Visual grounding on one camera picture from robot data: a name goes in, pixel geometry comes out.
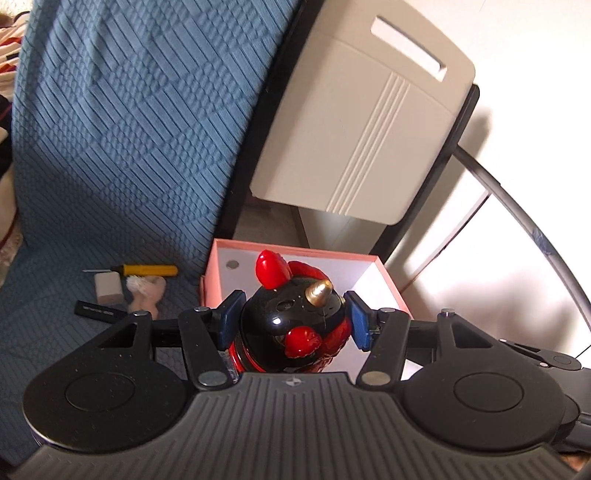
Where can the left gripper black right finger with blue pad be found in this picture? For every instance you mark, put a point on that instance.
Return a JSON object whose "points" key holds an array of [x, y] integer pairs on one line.
{"points": [[459, 351]]}

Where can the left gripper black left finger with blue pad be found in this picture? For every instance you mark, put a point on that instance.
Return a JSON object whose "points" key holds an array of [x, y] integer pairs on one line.
{"points": [[203, 336]]}

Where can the black red bull figurine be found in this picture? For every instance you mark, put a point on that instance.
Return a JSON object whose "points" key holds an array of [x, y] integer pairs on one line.
{"points": [[295, 322]]}

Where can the pink open box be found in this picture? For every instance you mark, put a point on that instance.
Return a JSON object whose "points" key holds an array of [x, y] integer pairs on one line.
{"points": [[231, 267]]}

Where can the white plush toy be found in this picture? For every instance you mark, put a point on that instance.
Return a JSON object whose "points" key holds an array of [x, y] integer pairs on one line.
{"points": [[146, 292]]}

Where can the beige rectangular block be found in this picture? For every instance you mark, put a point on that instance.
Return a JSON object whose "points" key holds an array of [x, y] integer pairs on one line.
{"points": [[108, 288]]}

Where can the black flat bar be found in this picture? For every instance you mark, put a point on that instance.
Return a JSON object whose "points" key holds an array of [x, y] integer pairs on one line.
{"points": [[98, 313]]}

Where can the blue textured sofa cover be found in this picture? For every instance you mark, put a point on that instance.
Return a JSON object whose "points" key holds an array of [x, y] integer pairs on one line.
{"points": [[128, 117]]}

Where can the patterned cloth at left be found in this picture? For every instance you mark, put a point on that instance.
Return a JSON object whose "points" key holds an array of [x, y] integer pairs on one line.
{"points": [[13, 28]]}

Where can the yellow handled screwdriver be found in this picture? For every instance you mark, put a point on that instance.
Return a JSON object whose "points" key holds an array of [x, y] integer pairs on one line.
{"points": [[141, 270]]}

